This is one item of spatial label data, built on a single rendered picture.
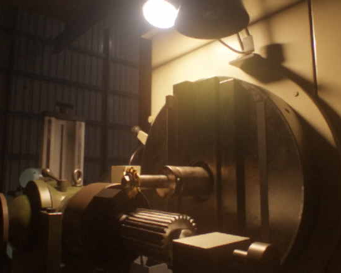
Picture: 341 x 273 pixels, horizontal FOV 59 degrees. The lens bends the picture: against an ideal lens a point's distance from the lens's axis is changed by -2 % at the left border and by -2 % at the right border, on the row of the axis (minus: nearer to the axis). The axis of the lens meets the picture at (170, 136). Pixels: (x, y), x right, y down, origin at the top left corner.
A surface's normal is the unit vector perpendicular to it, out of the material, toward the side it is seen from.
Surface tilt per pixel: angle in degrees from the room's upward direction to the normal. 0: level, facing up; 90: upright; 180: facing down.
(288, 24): 90
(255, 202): 90
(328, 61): 90
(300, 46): 90
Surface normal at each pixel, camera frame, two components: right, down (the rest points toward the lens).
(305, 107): -0.76, -0.08
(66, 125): 0.77, -0.08
